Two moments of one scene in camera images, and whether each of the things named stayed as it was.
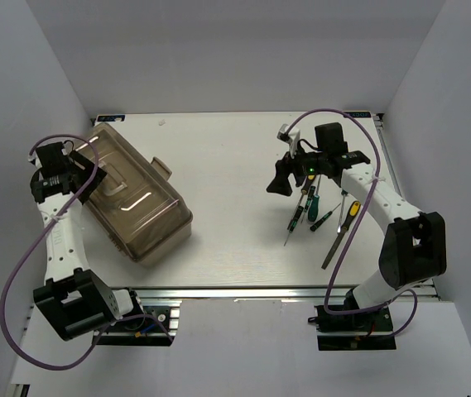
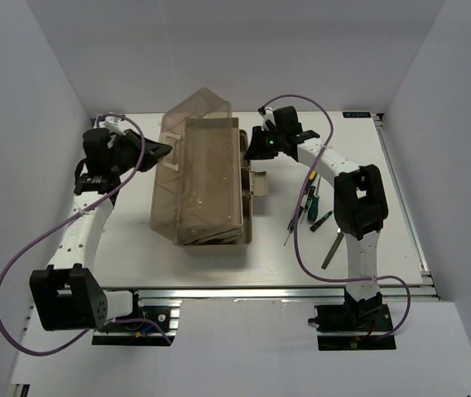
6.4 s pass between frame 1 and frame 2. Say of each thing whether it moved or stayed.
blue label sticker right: stayed
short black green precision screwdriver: stayed
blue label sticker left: stayed
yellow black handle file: stayed
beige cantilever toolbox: moved
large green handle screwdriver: stayed
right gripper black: moved
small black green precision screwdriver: stayed
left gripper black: moved
